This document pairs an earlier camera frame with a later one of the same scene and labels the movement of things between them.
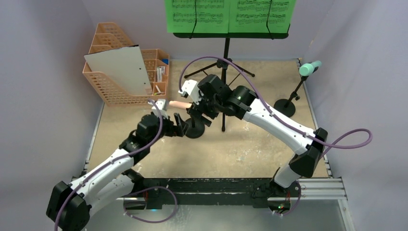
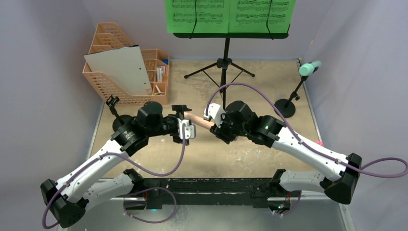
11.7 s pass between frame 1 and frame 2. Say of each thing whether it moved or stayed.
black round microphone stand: moved
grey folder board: stayed
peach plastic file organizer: stayed
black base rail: stayed
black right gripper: moved
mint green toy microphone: stayed
